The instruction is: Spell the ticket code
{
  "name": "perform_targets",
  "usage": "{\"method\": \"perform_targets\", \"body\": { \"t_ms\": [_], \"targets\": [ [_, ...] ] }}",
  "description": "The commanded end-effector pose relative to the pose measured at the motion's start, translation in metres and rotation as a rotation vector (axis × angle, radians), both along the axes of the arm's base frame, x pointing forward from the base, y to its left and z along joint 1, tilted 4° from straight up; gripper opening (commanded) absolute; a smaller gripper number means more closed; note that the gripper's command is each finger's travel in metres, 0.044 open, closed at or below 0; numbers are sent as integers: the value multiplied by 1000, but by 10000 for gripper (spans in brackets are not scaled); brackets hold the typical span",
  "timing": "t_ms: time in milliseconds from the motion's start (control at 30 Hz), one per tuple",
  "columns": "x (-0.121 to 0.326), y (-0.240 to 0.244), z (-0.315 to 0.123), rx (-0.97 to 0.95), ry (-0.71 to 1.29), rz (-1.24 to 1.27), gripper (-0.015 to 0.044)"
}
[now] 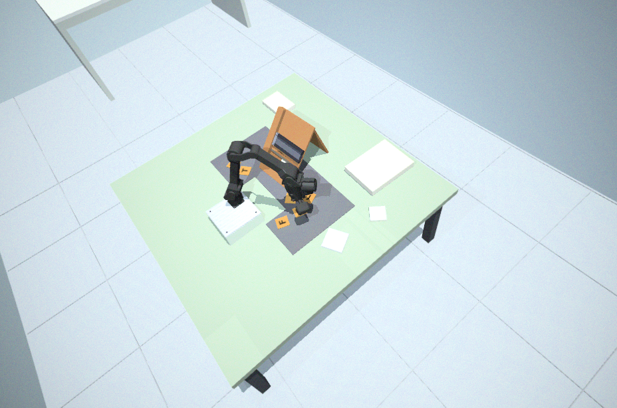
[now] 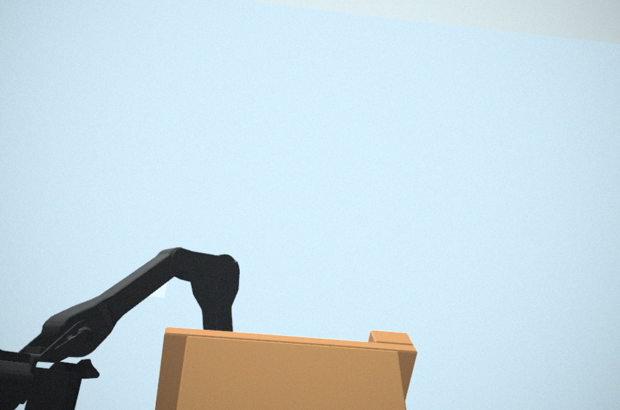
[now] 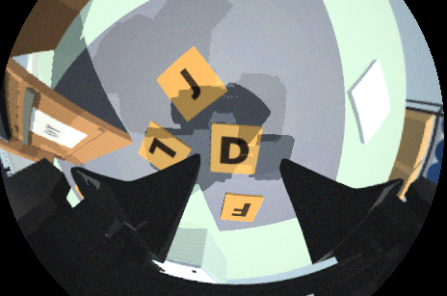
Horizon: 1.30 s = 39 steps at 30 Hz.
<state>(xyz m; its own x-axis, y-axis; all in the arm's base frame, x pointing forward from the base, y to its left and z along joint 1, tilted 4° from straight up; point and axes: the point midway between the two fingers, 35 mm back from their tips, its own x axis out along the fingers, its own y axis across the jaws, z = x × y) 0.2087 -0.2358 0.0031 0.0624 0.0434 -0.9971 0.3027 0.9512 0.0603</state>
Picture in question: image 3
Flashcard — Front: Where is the large tan flat board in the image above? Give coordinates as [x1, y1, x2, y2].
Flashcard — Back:
[0, 0, 134, 166]

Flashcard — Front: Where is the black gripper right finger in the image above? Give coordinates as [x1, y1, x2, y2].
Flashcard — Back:
[278, 159, 405, 264]

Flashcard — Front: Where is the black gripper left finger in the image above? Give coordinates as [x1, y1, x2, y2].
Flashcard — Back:
[70, 154, 200, 263]

